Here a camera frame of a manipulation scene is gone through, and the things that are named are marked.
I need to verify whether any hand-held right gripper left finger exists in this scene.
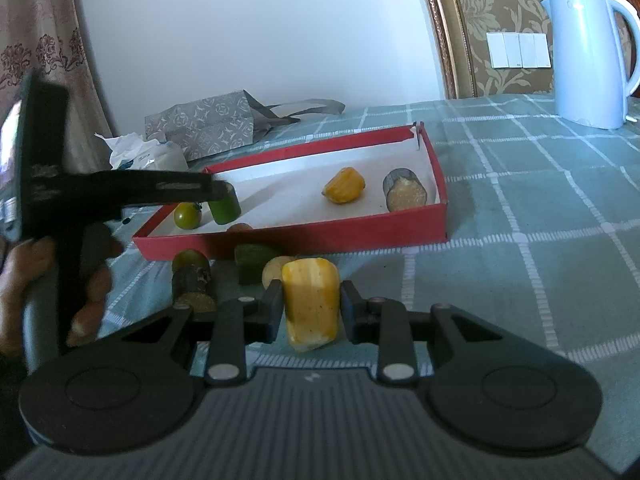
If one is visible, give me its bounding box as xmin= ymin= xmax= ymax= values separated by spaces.
xmin=85 ymin=280 xmax=286 ymax=387

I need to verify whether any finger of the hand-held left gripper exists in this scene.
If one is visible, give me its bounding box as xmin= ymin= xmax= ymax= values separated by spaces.
xmin=65 ymin=169 xmax=234 ymax=207

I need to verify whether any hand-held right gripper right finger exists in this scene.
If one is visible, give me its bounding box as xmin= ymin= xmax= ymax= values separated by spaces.
xmin=340 ymin=280 xmax=546 ymax=387

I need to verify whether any yellow fruit piece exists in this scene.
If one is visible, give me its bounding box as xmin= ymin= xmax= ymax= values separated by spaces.
xmin=281 ymin=258 xmax=341 ymax=353
xmin=322 ymin=167 xmax=367 ymax=205

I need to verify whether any green tomato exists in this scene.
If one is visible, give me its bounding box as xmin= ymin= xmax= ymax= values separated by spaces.
xmin=173 ymin=202 xmax=203 ymax=231
xmin=172 ymin=250 xmax=211 ymax=273

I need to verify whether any short cucumber piece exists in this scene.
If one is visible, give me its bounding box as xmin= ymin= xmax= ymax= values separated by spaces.
xmin=209 ymin=182 xmax=242 ymax=225
xmin=235 ymin=244 xmax=281 ymax=286

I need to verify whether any red shallow cardboard tray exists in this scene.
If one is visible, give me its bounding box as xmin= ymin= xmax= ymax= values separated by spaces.
xmin=132 ymin=121 xmax=448 ymax=262

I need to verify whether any dark eggplant piece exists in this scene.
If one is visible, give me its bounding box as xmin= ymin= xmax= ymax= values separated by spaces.
xmin=382 ymin=167 xmax=429 ymax=212
xmin=171 ymin=266 xmax=218 ymax=313

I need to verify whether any person's left hand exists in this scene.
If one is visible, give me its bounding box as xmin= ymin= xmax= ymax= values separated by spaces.
xmin=0 ymin=237 xmax=115 ymax=358

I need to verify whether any white tissue pack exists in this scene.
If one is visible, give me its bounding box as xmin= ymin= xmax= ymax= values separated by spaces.
xmin=95 ymin=131 xmax=190 ymax=172

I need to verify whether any grey patterned gift bag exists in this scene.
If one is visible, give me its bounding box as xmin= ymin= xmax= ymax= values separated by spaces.
xmin=145 ymin=90 xmax=346 ymax=162

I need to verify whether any patterned beige curtain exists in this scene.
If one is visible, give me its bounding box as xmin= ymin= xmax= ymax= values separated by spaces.
xmin=0 ymin=0 xmax=117 ymax=171

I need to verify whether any green checked tablecloth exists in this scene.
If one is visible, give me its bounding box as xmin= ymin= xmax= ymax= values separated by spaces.
xmin=65 ymin=91 xmax=640 ymax=480

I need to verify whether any light blue electric kettle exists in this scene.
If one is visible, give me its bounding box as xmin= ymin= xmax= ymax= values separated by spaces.
xmin=540 ymin=0 xmax=640 ymax=129

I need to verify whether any gold wall moulding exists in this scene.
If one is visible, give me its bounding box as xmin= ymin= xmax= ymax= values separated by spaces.
xmin=412 ymin=0 xmax=568 ymax=101

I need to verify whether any white wall switch panel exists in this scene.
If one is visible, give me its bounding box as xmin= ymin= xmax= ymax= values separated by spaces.
xmin=487 ymin=31 xmax=552 ymax=69

